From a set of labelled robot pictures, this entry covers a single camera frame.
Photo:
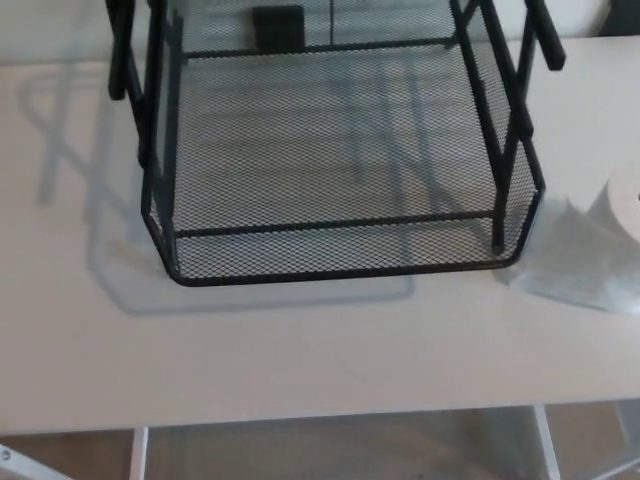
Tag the black box behind tray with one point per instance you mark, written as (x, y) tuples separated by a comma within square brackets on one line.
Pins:
[(279, 27)]

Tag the black mesh file tray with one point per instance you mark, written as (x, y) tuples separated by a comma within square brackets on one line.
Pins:
[(320, 150)]

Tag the white desk frame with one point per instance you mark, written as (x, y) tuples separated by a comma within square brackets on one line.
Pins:
[(547, 440)]

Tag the white toilet paper roll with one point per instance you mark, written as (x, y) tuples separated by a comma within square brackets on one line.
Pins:
[(617, 205)]

